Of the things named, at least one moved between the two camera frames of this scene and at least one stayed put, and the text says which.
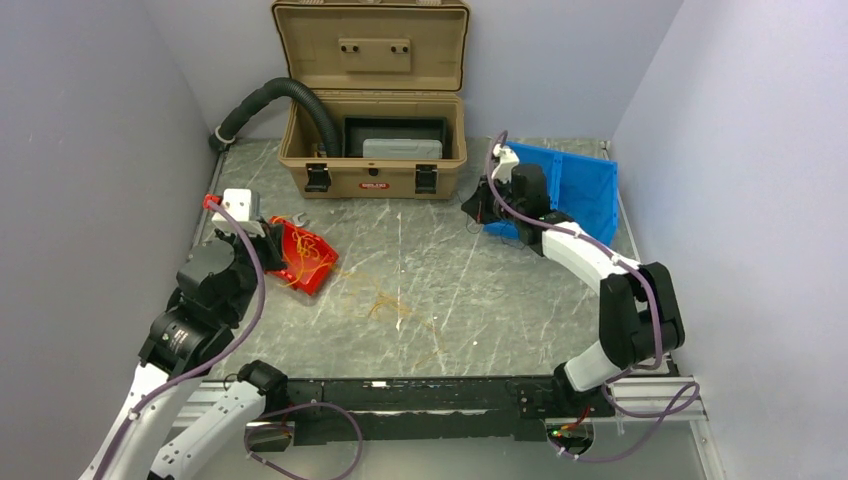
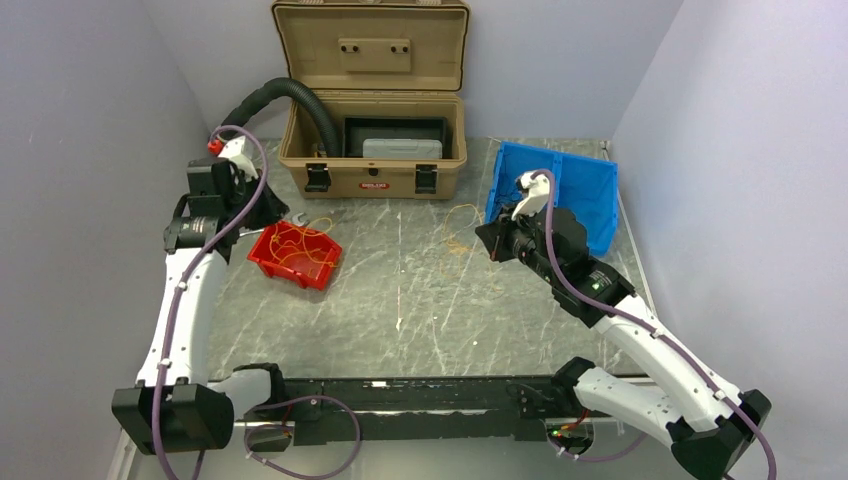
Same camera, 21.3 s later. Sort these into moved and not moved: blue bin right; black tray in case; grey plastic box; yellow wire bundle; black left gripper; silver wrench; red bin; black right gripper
Moved: black left gripper; black right gripper; yellow wire bundle
Not moved: blue bin right; red bin; black tray in case; silver wrench; grey plastic box
